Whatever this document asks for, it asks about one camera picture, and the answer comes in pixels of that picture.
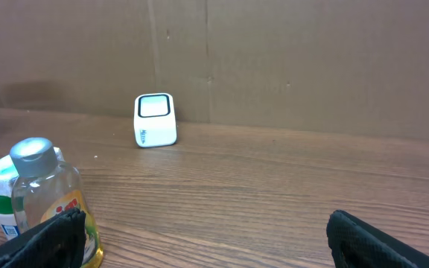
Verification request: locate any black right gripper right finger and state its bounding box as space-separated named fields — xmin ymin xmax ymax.
xmin=326 ymin=210 xmax=429 ymax=268

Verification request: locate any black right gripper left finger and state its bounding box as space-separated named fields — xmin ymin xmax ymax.
xmin=0 ymin=208 xmax=86 ymax=268

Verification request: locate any clear bottle yellow liquid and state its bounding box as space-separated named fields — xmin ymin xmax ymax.
xmin=10 ymin=137 xmax=103 ymax=268

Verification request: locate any green white tissue pack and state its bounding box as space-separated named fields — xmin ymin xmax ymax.
xmin=0 ymin=155 xmax=20 ymax=240

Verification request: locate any white barcode scanner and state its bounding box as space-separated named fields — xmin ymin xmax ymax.
xmin=133 ymin=93 xmax=177 ymax=148

